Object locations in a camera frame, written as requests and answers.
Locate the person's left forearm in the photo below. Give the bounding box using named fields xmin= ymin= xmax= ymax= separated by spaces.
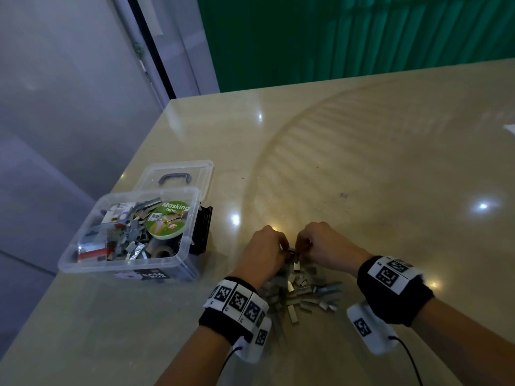
xmin=157 ymin=325 xmax=234 ymax=386

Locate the small white staple box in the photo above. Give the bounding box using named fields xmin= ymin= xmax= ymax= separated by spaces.
xmin=102 ymin=202 xmax=136 ymax=224

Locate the black camera cable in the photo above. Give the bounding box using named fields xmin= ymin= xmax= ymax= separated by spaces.
xmin=388 ymin=337 xmax=424 ymax=386
xmin=217 ymin=343 xmax=245 ymax=386

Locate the transparent box lid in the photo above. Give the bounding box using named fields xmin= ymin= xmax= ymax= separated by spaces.
xmin=133 ymin=160 xmax=215 ymax=198

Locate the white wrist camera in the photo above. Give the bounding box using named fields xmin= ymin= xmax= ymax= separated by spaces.
xmin=347 ymin=301 xmax=399 ymax=354
xmin=235 ymin=317 xmax=273 ymax=365

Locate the person's right hand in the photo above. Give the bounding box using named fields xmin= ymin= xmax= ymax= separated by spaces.
xmin=295 ymin=221 xmax=375 ymax=278

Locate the pile of metal staple strips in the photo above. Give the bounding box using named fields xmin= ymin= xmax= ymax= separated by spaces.
xmin=266 ymin=251 xmax=345 ymax=326

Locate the green curtain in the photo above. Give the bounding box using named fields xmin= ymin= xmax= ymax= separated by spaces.
xmin=197 ymin=0 xmax=515 ymax=93

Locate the transparent storage box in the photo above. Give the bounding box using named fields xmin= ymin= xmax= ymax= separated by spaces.
xmin=58 ymin=186 xmax=214 ymax=283

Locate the person's left hand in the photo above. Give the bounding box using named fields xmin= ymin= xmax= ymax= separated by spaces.
xmin=232 ymin=226 xmax=291 ymax=291

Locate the red stapler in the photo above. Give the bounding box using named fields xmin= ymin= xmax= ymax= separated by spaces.
xmin=76 ymin=247 xmax=109 ymax=261

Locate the black window post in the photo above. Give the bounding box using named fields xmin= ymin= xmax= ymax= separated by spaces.
xmin=127 ymin=0 xmax=178 ymax=101

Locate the person's right forearm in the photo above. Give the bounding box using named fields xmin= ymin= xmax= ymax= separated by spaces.
xmin=412 ymin=297 xmax=515 ymax=386

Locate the black marker wristband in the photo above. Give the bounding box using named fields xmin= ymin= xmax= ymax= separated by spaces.
xmin=198 ymin=277 xmax=270 ymax=346
xmin=357 ymin=255 xmax=436 ymax=326

